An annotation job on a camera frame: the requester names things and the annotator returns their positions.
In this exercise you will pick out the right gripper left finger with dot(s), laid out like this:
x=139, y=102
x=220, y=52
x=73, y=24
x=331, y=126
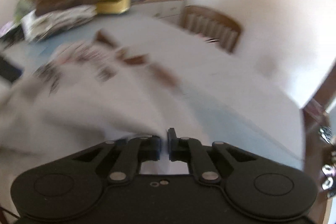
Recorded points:
x=131, y=155

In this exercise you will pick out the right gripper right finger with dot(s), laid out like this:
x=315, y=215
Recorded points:
x=194, y=154

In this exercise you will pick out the white sweatshirt brown collar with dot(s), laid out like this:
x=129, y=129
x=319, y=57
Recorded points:
x=88, y=93

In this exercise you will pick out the cream folded clothes stack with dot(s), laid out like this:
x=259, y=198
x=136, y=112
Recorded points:
x=37, y=28

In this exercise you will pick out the white blue printed tablecloth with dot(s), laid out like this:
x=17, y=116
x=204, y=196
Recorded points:
x=250, y=129

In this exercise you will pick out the wooden dining chair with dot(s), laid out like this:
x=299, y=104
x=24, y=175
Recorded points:
x=213, y=26

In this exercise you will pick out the white drawer cabinet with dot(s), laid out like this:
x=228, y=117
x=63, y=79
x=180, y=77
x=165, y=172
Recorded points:
x=166, y=10

